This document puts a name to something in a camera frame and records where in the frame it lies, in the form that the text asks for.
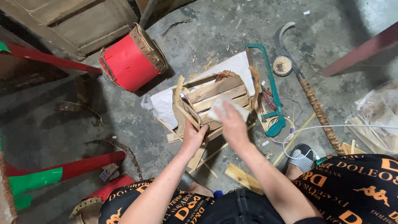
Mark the person's left hand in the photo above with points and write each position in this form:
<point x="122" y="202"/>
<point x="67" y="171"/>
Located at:
<point x="191" y="138"/>

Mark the person's right hand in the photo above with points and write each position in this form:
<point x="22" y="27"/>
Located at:
<point x="233" y="128"/>

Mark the person's right fingers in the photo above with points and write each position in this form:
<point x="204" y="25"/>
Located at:
<point x="222" y="109"/>

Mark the white cloth pad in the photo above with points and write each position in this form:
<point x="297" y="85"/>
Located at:
<point x="228" y="109"/>

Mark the wooden slat drum frame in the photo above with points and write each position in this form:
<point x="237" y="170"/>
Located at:
<point x="211" y="99"/>

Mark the white paper sheet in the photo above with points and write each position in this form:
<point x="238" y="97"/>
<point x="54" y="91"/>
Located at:
<point x="192" y="93"/>

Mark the flat wooden plank piece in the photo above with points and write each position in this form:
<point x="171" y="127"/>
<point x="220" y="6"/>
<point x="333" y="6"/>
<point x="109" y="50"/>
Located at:
<point x="243" y="178"/>

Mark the round tin of sawdust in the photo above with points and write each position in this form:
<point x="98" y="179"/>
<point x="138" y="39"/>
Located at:
<point x="282" y="65"/>

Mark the thin bamboo stick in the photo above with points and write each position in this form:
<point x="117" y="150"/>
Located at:
<point x="294" y="138"/>

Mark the grey black sandal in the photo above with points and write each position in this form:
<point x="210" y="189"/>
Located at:
<point x="186" y="180"/>
<point x="299" y="159"/>

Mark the red paper drum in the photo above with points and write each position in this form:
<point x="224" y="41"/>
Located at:
<point x="133" y="60"/>

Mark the person's black patterned clothing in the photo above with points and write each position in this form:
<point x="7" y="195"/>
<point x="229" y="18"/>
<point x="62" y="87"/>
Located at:
<point x="311" y="193"/>

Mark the small printed glue packet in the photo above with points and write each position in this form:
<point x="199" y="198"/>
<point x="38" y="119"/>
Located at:
<point x="108" y="172"/>

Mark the red wooden beam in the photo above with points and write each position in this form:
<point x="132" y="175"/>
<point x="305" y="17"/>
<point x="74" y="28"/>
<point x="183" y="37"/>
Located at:
<point x="357" y="53"/>

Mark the red drum with perforated rim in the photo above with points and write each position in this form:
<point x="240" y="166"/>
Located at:
<point x="99" y="199"/>

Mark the clear plastic bag of sticks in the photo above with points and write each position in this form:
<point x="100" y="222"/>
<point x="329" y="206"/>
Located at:
<point x="376" y="116"/>

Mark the wooden door panel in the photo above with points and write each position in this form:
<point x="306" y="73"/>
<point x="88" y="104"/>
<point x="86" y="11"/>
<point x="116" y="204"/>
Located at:
<point x="74" y="25"/>

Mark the red and green paper pole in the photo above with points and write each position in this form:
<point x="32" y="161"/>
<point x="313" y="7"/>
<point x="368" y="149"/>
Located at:
<point x="59" y="174"/>

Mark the green frame hacksaw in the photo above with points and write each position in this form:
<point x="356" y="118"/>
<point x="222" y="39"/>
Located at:
<point x="271" y="90"/>

